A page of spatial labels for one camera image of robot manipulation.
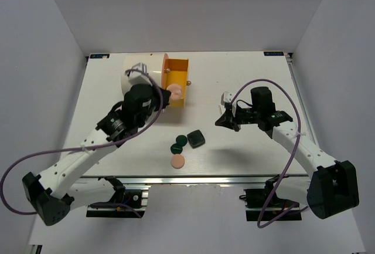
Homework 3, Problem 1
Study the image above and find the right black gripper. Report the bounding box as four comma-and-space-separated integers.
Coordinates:
215, 105, 260, 132

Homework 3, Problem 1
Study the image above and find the pink puff with strap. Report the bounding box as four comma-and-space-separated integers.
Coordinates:
166, 83, 183, 101

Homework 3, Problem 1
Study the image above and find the yellow drawer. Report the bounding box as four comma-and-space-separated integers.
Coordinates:
162, 56, 191, 108

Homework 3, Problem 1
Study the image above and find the dark green puff with label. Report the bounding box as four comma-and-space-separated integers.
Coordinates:
170, 143, 183, 154

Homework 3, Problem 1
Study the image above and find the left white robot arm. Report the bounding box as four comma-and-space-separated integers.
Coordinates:
22, 84, 172, 226

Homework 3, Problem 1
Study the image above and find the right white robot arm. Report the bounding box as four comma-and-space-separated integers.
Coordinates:
215, 87, 359, 219

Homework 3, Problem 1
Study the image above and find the cream round drawer organizer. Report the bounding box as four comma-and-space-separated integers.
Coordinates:
121, 53, 169, 97

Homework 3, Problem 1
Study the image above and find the black square compact case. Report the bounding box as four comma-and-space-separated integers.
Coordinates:
187, 130, 206, 148

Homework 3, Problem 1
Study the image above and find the plain pink round puff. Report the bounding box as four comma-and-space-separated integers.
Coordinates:
171, 154, 185, 169

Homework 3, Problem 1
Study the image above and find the blue label sticker right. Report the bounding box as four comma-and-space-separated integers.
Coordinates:
263, 51, 285, 56

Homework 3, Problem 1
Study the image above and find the blue label sticker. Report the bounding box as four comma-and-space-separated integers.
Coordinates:
89, 53, 110, 59
263, 51, 285, 56

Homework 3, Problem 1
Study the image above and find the blue label sticker left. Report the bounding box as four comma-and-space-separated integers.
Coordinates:
89, 53, 110, 59

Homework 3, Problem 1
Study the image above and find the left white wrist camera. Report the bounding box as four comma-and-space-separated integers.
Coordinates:
125, 62, 149, 86

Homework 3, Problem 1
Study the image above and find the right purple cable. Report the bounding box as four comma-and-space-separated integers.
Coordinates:
231, 78, 310, 228

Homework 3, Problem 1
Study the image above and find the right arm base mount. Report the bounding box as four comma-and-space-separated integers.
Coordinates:
239, 177, 302, 222

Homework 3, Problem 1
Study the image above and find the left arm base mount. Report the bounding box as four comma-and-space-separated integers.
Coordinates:
86, 176, 145, 219

